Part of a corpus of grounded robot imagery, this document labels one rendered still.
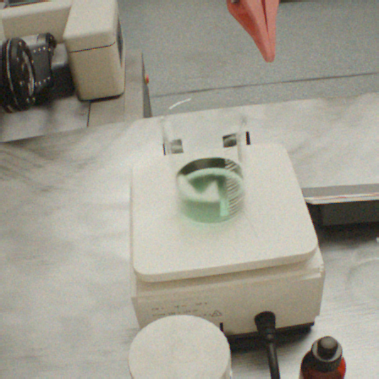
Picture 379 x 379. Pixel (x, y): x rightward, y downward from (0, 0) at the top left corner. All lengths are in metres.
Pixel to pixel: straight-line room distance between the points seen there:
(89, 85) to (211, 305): 1.12
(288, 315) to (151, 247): 0.11
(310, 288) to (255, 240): 0.05
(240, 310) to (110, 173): 0.25
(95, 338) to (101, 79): 1.06
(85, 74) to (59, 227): 0.93
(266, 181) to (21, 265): 0.23
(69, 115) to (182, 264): 1.10
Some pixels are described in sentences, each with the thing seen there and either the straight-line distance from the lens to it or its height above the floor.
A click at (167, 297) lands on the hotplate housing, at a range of 0.36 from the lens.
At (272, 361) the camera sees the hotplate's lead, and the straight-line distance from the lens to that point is 0.36.
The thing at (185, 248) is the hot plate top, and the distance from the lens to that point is 0.35.
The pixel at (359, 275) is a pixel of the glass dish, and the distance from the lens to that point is 0.45.
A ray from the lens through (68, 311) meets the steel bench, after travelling 0.45.
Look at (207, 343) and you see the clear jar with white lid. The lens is 0.31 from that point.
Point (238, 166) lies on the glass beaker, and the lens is 0.34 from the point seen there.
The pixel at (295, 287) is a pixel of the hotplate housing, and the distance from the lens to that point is 0.36.
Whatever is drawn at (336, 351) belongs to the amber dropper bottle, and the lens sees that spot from 0.33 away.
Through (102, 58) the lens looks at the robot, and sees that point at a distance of 1.40.
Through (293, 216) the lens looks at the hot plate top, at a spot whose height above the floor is 0.84.
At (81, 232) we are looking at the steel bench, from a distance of 0.51.
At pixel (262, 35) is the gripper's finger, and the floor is 0.90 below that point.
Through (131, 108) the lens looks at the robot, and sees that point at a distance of 1.41.
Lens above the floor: 1.09
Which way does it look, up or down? 41 degrees down
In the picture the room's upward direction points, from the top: 8 degrees counter-clockwise
